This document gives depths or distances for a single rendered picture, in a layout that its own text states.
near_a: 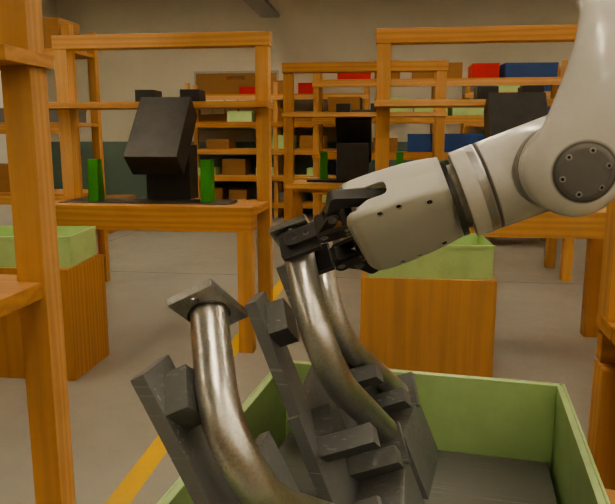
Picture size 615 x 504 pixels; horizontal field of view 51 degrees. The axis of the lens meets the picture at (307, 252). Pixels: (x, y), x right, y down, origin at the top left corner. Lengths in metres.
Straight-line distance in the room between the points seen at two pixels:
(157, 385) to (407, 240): 0.27
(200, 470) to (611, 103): 0.40
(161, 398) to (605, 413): 1.37
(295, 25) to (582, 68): 10.91
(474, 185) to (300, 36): 10.81
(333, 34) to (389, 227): 10.74
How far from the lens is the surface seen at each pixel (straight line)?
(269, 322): 0.61
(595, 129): 0.53
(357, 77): 8.12
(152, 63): 11.94
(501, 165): 0.59
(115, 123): 12.15
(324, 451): 0.65
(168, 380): 0.49
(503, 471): 0.97
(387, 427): 0.75
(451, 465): 0.96
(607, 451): 1.77
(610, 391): 1.71
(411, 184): 0.58
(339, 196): 0.58
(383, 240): 0.61
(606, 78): 0.53
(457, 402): 0.98
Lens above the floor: 1.30
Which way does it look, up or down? 10 degrees down
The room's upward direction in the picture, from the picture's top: straight up
